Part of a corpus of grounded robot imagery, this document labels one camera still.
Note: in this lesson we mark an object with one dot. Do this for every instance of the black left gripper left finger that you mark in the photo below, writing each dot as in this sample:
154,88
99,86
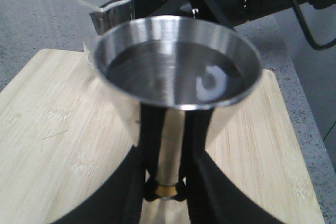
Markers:
120,198

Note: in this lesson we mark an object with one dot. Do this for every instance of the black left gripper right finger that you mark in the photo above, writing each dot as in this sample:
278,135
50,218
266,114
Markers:
211,196

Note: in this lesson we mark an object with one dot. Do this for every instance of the small glass beaker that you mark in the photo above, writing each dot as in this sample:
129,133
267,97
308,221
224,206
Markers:
96,17

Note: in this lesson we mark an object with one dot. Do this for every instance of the steel hourglass jigger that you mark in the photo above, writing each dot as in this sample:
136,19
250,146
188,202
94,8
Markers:
180,64

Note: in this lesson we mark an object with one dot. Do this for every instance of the wooden cutting board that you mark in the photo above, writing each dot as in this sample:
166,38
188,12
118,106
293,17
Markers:
61,139

